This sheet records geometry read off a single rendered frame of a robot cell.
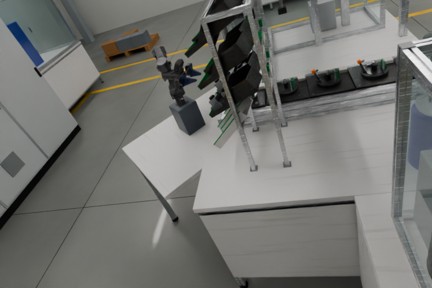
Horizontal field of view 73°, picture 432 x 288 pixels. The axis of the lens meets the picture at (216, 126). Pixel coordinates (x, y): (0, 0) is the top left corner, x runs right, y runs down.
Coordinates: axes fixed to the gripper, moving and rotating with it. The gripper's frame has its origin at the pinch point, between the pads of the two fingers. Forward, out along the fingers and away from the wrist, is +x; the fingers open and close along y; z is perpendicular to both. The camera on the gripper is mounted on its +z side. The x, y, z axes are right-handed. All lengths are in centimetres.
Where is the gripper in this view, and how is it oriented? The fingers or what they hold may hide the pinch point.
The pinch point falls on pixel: (193, 76)
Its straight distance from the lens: 156.4
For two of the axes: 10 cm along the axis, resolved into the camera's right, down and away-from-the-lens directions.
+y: 3.1, -6.2, 7.2
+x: 9.5, 1.4, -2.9
